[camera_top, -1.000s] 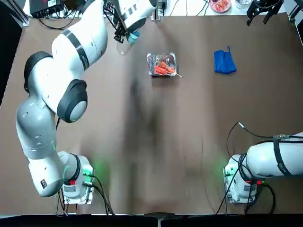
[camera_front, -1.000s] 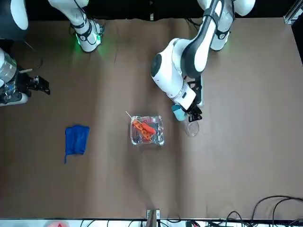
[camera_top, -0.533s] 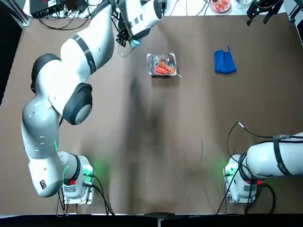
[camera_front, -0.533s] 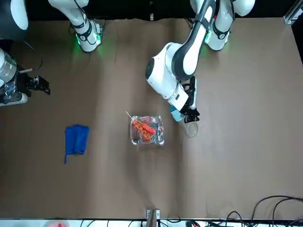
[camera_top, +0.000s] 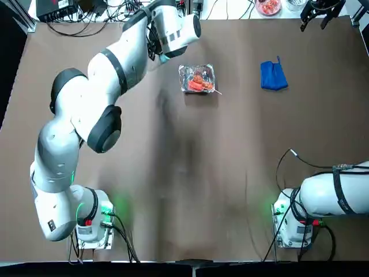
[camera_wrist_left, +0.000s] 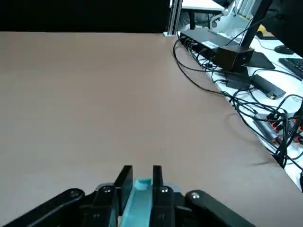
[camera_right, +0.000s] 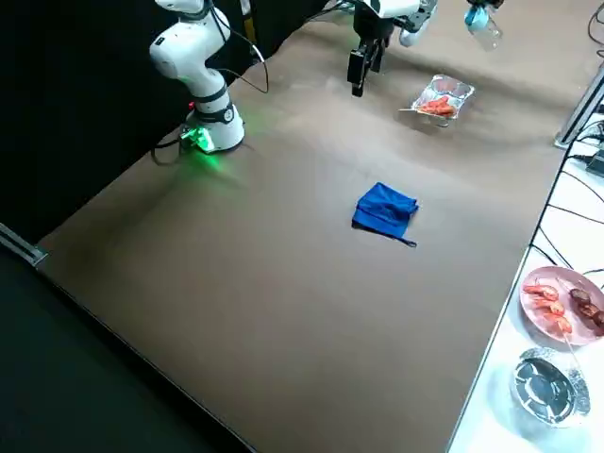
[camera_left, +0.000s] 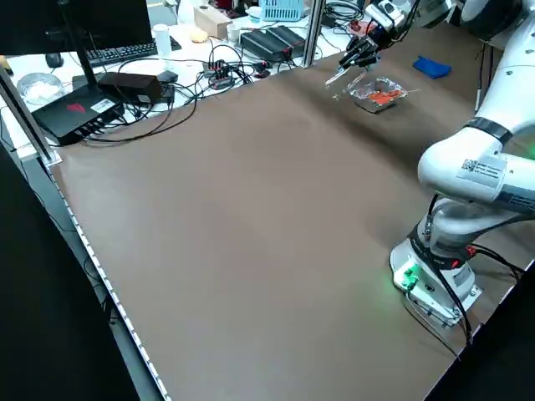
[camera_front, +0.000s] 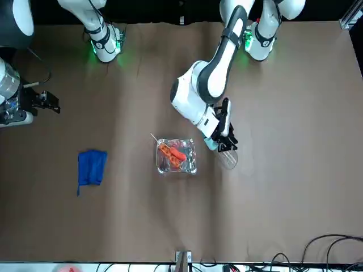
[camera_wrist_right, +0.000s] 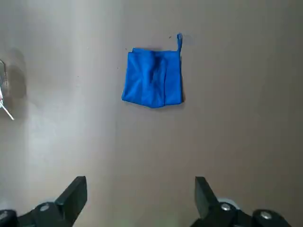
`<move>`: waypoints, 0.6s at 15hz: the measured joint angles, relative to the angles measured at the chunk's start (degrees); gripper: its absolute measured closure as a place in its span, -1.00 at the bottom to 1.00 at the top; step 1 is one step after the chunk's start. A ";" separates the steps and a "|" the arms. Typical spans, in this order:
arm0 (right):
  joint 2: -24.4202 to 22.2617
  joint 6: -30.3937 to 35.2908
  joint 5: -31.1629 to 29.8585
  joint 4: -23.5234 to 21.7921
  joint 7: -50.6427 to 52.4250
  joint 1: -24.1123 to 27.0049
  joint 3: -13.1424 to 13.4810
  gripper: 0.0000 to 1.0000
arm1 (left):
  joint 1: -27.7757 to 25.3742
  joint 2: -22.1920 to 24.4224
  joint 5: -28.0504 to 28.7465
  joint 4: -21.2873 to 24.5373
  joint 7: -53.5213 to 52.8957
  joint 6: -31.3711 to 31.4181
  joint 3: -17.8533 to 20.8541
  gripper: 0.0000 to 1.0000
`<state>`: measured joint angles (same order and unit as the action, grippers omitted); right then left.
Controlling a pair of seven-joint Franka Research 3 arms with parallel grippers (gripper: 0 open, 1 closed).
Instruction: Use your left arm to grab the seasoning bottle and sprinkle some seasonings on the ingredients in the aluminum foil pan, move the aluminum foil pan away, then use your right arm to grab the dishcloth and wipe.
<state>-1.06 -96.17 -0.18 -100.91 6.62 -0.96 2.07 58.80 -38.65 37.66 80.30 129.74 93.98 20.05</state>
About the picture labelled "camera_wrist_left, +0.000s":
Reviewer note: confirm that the grey hub with orange plugs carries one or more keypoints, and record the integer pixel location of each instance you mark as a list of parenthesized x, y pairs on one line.
[(267, 127)]

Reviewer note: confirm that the black computer mouse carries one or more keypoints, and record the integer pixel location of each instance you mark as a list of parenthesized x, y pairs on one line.
[(282, 49)]

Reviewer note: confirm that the black power adapter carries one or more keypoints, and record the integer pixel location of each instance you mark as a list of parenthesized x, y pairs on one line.
[(267, 86)]

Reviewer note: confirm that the black monitor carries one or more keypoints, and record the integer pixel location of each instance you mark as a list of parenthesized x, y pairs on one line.
[(288, 21)]

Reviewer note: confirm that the clear seasoning bottle cyan lid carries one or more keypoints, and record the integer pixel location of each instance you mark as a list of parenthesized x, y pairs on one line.
[(139, 203)]

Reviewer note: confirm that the black keyboard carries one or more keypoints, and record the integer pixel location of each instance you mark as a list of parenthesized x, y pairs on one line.
[(293, 67)]

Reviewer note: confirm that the white desk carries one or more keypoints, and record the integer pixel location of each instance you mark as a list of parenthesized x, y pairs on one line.
[(267, 108)]

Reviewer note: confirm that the white table with black leg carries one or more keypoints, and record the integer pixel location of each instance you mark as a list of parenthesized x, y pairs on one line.
[(201, 4)]

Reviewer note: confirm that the black monitor stand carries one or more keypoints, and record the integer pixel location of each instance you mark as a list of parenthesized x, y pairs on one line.
[(255, 23)]

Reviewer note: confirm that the flat black adapter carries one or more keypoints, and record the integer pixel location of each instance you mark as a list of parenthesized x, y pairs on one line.
[(236, 79)]

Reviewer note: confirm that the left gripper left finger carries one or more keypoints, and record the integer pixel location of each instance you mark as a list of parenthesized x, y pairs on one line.
[(71, 208)]

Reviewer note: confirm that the small black box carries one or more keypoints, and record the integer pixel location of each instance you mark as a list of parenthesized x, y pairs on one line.
[(234, 58)]

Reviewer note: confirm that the white office chair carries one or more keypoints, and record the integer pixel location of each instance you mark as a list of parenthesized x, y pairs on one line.
[(225, 20)]

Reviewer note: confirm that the yellow object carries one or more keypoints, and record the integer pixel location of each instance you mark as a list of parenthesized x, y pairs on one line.
[(261, 28)]

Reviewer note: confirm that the aluminium frame post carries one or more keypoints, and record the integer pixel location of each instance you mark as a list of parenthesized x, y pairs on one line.
[(174, 16)]

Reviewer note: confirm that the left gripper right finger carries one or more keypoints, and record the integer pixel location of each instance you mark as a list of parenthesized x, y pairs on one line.
[(189, 210)]

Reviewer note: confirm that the black curtain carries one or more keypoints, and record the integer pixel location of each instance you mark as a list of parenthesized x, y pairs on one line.
[(82, 14)]

